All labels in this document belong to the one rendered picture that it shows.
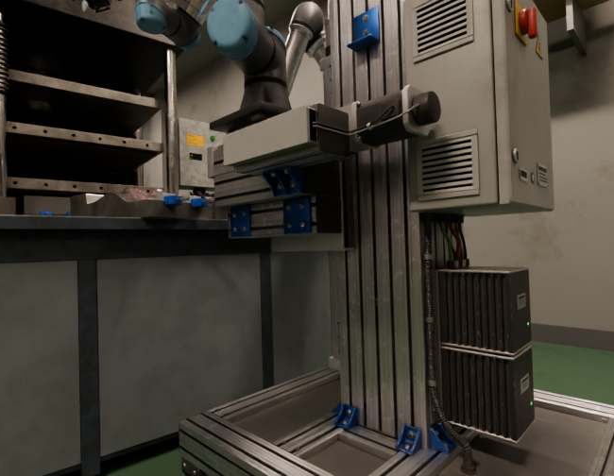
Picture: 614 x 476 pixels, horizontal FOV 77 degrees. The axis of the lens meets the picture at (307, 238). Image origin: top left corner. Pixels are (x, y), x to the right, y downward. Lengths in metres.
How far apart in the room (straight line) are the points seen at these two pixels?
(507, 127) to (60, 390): 1.33
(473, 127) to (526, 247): 2.28
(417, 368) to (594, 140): 2.35
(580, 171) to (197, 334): 2.51
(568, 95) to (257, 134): 2.58
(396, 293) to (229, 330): 0.77
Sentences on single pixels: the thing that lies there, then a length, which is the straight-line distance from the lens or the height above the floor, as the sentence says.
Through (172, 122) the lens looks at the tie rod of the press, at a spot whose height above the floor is 1.39.
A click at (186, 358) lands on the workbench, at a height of 0.31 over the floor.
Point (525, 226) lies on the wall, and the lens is 3.08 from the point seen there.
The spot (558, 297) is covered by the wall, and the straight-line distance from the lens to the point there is 3.06.
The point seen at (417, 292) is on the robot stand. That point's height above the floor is 0.58.
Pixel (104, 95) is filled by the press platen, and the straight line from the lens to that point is 2.38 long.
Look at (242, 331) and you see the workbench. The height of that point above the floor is 0.37.
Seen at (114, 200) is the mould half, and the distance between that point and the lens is 1.46.
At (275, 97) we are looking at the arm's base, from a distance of 1.06.
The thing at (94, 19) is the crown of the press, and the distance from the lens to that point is 2.38.
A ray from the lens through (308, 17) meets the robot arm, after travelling 1.61.
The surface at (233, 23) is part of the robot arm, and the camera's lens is 1.00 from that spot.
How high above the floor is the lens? 0.70
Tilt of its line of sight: 1 degrees up
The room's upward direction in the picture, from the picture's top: 2 degrees counter-clockwise
